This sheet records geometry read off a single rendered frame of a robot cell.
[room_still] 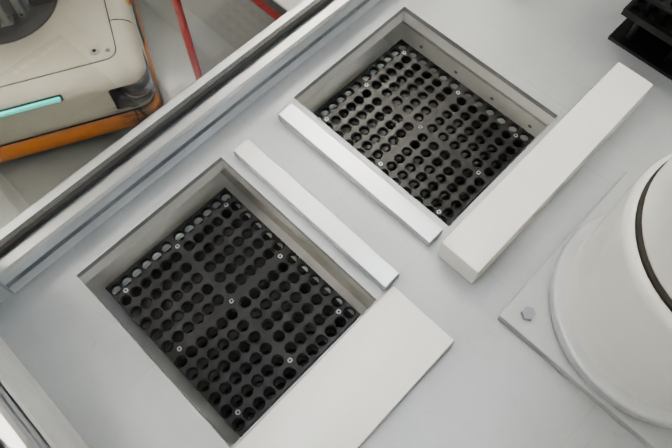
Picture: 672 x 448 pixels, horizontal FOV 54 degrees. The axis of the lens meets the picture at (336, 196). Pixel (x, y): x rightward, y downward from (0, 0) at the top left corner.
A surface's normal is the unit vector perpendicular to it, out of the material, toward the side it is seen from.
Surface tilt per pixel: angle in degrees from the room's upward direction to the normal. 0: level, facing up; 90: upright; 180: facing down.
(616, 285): 90
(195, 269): 0
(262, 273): 0
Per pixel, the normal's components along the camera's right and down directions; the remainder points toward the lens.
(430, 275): 0.00, -0.45
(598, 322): -0.96, 0.25
